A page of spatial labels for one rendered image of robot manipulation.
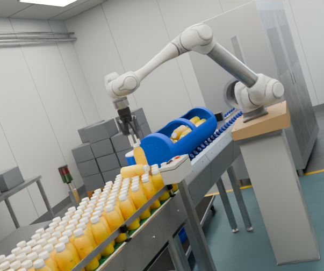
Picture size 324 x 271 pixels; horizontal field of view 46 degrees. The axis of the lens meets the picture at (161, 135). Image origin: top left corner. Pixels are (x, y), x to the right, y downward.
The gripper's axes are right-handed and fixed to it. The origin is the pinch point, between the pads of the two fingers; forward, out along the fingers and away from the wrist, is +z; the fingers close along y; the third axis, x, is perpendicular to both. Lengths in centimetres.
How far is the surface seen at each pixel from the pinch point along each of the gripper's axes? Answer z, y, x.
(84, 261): 30, -14, 83
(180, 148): 19.2, -8.0, -36.9
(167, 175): 21.5, -21.7, 12.9
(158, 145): 11.7, 0.8, -24.7
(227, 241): 127, 15, -106
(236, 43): -37, -29, -164
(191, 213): 49, -23, 5
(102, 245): 30, -14, 70
